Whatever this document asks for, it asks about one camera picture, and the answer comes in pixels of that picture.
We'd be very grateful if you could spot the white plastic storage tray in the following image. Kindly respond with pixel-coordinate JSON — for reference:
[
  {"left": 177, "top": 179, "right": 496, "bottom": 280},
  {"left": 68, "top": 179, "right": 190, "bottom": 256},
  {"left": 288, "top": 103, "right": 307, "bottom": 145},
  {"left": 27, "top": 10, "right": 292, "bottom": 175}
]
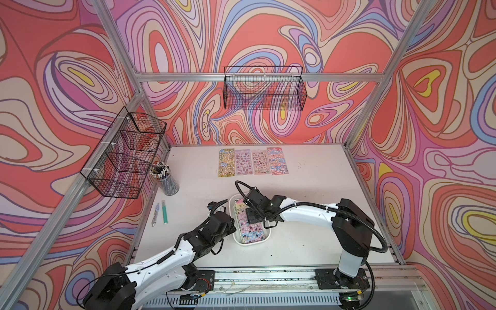
[{"left": 228, "top": 194, "right": 271, "bottom": 247}]

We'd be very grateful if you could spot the pink bonbon sticker sheet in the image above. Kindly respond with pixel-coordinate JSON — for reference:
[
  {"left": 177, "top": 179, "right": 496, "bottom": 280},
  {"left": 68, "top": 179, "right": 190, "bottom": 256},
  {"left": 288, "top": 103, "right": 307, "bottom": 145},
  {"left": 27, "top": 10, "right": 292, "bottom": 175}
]
[{"left": 252, "top": 149, "right": 271, "bottom": 175}]

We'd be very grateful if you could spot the pink puffy sticker sheet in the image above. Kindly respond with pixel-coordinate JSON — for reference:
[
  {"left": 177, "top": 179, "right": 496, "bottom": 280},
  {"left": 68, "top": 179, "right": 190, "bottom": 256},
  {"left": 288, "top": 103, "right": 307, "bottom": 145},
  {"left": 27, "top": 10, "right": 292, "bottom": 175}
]
[{"left": 235, "top": 149, "right": 254, "bottom": 175}]

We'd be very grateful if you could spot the blue red animal sticker sheet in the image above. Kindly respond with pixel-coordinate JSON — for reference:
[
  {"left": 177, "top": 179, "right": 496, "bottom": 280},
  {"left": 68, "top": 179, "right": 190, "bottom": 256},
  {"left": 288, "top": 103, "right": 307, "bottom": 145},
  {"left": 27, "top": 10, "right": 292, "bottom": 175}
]
[{"left": 267, "top": 147, "right": 289, "bottom": 175}]

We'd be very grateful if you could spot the yellow green sticker sheet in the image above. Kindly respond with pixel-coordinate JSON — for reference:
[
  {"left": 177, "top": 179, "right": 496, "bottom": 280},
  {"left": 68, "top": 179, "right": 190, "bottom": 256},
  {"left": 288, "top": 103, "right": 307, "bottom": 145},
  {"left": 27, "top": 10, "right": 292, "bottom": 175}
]
[{"left": 218, "top": 149, "right": 235, "bottom": 178}]

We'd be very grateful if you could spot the pink yellow pastel sticker sheet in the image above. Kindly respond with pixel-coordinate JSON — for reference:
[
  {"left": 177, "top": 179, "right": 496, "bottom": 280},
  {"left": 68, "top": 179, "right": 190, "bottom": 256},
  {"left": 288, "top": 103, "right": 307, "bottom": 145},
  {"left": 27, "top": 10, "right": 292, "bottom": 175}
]
[{"left": 232, "top": 199, "right": 268, "bottom": 246}]

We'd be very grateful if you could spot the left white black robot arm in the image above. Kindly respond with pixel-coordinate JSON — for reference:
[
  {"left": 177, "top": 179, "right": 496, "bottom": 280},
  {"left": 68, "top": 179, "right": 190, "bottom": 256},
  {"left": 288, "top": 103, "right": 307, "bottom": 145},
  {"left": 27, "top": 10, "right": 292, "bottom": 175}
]
[{"left": 76, "top": 200, "right": 236, "bottom": 309}]

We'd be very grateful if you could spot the green pen on table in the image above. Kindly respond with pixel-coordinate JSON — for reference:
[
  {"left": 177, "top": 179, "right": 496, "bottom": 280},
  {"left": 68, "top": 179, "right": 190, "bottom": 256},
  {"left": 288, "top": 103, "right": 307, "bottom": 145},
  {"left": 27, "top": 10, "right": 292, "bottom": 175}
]
[{"left": 161, "top": 200, "right": 168, "bottom": 224}]

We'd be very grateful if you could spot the mesh pen cup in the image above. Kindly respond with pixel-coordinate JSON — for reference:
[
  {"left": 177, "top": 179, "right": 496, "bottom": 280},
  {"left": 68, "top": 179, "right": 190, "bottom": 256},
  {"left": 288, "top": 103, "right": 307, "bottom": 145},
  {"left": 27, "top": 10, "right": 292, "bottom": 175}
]
[{"left": 155, "top": 170, "right": 180, "bottom": 196}]

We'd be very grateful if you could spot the small clear blue tool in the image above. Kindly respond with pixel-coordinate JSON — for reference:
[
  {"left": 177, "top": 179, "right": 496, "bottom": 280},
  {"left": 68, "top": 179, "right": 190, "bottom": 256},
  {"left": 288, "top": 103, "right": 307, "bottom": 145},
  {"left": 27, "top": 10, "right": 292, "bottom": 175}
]
[{"left": 151, "top": 204, "right": 160, "bottom": 227}]

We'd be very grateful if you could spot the bundle of pens in cup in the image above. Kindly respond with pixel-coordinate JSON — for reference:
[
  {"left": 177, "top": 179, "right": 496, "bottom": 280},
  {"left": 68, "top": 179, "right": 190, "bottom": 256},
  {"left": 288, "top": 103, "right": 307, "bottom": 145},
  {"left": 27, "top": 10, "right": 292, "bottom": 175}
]
[{"left": 149, "top": 161, "right": 171, "bottom": 180}]

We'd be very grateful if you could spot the black wire basket on left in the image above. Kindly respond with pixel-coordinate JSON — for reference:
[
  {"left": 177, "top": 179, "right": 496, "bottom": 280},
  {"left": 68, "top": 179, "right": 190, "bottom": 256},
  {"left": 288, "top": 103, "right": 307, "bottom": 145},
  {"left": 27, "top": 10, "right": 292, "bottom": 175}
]
[{"left": 80, "top": 107, "right": 167, "bottom": 199}]

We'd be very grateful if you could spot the black wire basket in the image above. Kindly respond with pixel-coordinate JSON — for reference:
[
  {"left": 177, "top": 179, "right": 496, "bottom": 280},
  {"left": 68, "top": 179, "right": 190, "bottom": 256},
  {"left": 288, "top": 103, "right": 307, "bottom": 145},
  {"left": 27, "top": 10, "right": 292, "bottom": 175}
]
[
  {"left": 80, "top": 107, "right": 167, "bottom": 199},
  {"left": 223, "top": 65, "right": 307, "bottom": 111}
]

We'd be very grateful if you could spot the black wire basket at back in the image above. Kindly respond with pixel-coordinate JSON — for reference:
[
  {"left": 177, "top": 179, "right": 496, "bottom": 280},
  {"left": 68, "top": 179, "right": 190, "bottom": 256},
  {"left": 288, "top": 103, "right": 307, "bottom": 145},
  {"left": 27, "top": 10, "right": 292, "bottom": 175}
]
[{"left": 223, "top": 65, "right": 307, "bottom": 111}]

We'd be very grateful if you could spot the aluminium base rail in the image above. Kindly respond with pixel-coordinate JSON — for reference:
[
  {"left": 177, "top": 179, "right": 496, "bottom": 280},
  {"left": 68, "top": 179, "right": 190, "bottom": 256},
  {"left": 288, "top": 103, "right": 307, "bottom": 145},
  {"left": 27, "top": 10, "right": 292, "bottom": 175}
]
[{"left": 139, "top": 266, "right": 438, "bottom": 309}]

